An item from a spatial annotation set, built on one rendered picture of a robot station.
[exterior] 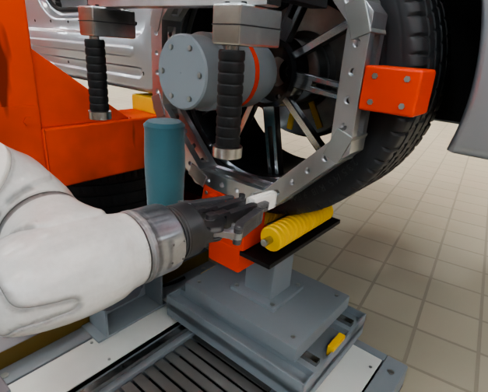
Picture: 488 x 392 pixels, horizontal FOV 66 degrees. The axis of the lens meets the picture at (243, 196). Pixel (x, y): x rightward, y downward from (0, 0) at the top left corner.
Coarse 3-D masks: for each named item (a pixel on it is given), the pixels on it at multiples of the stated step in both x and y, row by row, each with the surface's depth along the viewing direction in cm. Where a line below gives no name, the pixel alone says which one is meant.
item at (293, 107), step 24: (192, 24) 92; (288, 24) 78; (288, 48) 80; (312, 48) 76; (288, 72) 86; (288, 96) 83; (336, 96) 75; (264, 120) 88; (240, 144) 97; (264, 144) 110; (312, 144) 81; (240, 168) 94; (264, 168) 97; (288, 168) 97
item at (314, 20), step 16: (304, 16) 92; (320, 16) 89; (336, 16) 87; (304, 32) 93; (320, 32) 90; (320, 48) 90; (336, 48) 89; (320, 64) 88; (336, 64) 89; (304, 96) 92; (320, 96) 94; (288, 112) 101; (304, 112) 98; (320, 112) 95; (320, 128) 96
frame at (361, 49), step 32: (352, 0) 59; (160, 32) 88; (352, 32) 60; (384, 32) 62; (352, 64) 61; (160, 96) 94; (352, 96) 63; (192, 128) 96; (352, 128) 64; (192, 160) 92; (320, 160) 69; (224, 192) 87; (256, 192) 81; (288, 192) 76
